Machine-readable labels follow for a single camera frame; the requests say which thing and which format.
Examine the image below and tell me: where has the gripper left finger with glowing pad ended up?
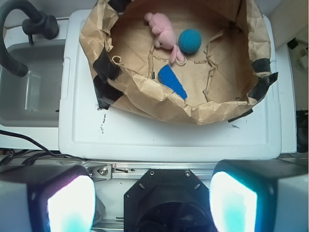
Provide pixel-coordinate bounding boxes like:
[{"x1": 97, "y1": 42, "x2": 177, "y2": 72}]
[{"x1": 0, "y1": 165, "x2": 96, "y2": 232}]

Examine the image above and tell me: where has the crumpled brown paper bag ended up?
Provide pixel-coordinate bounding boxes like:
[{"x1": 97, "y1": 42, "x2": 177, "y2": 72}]
[{"x1": 79, "y1": 0, "x2": 278, "y2": 125}]

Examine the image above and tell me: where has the white plastic cooler lid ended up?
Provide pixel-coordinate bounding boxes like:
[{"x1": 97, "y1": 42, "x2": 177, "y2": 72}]
[{"x1": 58, "y1": 10, "x2": 282, "y2": 162}]

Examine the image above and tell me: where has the pink plush toy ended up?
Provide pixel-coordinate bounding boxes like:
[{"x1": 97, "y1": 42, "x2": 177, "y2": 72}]
[{"x1": 144, "y1": 12, "x2": 186, "y2": 65}]

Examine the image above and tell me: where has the black cable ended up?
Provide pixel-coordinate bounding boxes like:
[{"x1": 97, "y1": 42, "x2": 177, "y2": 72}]
[{"x1": 0, "y1": 130, "x2": 85, "y2": 166}]

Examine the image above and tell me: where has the black faucet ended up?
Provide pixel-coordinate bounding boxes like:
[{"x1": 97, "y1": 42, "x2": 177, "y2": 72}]
[{"x1": 0, "y1": 0, "x2": 59, "y2": 77}]

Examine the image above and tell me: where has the blue crocheted ball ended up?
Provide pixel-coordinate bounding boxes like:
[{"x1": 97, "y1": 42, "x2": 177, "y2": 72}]
[{"x1": 178, "y1": 29, "x2": 202, "y2": 54}]

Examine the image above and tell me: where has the blue wedge block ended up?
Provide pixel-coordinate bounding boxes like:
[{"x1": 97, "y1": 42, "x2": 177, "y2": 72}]
[{"x1": 158, "y1": 65, "x2": 187, "y2": 100}]

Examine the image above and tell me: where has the black octagonal mount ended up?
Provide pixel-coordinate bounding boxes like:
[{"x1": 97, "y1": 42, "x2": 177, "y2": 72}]
[{"x1": 124, "y1": 169, "x2": 217, "y2": 232}]

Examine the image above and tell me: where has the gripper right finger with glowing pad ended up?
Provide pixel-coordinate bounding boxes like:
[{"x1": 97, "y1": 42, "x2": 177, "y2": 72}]
[{"x1": 210, "y1": 159, "x2": 309, "y2": 232}]

